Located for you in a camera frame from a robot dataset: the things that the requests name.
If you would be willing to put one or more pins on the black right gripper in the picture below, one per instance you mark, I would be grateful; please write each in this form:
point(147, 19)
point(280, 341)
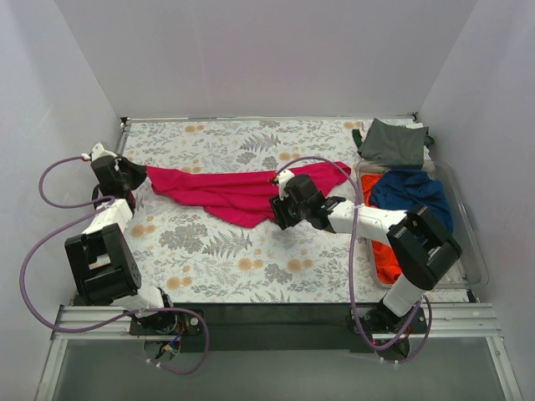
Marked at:
point(280, 213)

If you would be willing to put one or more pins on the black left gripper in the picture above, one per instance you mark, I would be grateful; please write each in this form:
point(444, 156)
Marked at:
point(126, 172)

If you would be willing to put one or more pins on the pink t-shirt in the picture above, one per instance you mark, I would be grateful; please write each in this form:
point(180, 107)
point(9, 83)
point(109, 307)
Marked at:
point(241, 199)

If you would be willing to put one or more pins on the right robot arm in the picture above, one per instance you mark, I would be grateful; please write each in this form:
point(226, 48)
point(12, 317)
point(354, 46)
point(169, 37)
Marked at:
point(422, 245)

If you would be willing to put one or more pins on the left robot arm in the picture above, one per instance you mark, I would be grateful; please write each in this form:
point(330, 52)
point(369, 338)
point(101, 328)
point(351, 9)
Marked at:
point(103, 266)

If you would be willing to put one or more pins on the floral patterned table mat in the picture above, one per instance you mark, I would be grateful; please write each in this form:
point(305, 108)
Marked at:
point(196, 257)

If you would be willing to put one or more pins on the blue t-shirt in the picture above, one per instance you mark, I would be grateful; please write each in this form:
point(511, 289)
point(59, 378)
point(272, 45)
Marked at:
point(404, 189)

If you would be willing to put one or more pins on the orange t-shirt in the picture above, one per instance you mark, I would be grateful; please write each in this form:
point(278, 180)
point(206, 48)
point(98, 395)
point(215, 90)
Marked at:
point(386, 264)

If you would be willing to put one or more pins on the grey folded t-shirt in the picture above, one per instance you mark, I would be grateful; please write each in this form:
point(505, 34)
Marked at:
point(393, 144)

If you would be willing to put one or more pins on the clear plastic bin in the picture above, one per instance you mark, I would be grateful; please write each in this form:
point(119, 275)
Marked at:
point(469, 272)

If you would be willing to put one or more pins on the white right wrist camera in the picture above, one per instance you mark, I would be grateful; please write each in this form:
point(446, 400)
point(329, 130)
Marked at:
point(281, 181)

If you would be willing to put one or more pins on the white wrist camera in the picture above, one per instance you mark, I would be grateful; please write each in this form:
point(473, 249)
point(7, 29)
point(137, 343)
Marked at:
point(281, 181)
point(98, 151)

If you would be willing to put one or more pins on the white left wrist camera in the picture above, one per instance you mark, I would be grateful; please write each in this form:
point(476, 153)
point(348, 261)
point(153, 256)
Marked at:
point(98, 151)

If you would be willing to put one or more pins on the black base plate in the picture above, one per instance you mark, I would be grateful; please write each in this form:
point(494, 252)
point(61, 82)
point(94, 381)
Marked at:
point(280, 327)

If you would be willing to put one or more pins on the aluminium front rail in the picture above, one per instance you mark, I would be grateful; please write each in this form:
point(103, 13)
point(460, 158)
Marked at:
point(448, 320)

